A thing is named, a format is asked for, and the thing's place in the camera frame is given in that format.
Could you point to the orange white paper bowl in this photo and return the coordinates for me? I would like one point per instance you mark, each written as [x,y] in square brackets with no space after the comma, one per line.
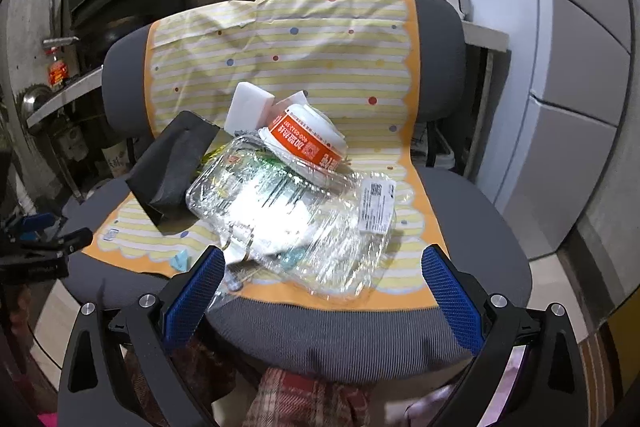
[302,132]

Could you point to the black bag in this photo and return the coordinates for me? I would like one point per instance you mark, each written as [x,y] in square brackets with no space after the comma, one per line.
[167,168]

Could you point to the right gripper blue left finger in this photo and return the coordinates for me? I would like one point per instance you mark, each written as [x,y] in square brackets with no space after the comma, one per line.
[187,296]

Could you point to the grey refrigerator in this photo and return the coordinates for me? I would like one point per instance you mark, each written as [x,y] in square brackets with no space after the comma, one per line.
[553,111]

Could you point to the clear plastic food tray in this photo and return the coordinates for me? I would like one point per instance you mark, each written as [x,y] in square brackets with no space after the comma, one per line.
[328,232]

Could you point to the white foam block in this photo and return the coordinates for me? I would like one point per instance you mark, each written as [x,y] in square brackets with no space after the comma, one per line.
[249,109]

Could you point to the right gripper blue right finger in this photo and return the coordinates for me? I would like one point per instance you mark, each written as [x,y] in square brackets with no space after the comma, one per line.
[460,312]

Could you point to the grey office chair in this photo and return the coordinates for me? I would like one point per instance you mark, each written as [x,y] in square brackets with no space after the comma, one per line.
[356,347]

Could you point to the yellow striped dotted cloth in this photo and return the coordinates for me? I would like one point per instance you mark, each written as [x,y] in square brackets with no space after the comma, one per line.
[374,67]

